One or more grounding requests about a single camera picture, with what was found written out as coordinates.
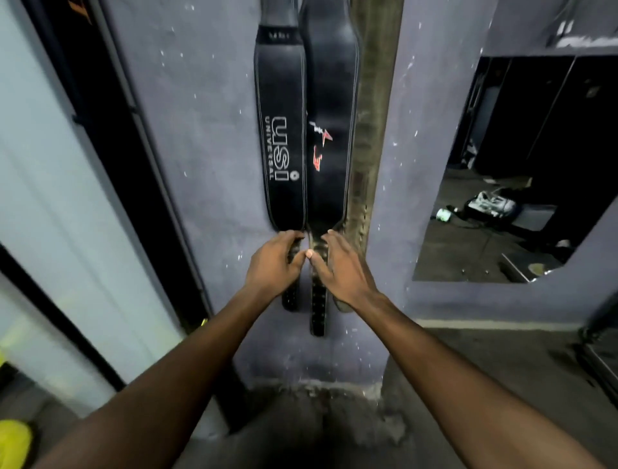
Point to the person's left hand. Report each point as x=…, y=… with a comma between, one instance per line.
x=268, y=265

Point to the person's right hand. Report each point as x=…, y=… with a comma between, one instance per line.
x=345, y=278

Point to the person's left thumb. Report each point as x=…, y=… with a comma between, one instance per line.
x=297, y=263

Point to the person's right thumb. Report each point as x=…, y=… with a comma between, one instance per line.
x=318, y=268

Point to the black belt with white print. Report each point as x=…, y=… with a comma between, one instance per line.
x=280, y=96

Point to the black belt with red print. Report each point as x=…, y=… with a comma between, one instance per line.
x=333, y=87

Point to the person's right forearm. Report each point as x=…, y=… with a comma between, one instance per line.
x=458, y=386

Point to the person's left forearm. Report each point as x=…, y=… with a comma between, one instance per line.
x=169, y=381

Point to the brown suede belt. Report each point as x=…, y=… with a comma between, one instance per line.
x=374, y=96

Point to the white shoes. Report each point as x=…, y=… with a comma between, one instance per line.
x=492, y=203

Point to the grey metal tray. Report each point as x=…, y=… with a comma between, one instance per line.
x=524, y=268

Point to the yellow object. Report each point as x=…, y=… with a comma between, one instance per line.
x=13, y=444

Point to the black door frame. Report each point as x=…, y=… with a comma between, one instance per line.
x=120, y=145

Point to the black frame strip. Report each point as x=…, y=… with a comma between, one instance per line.
x=58, y=319

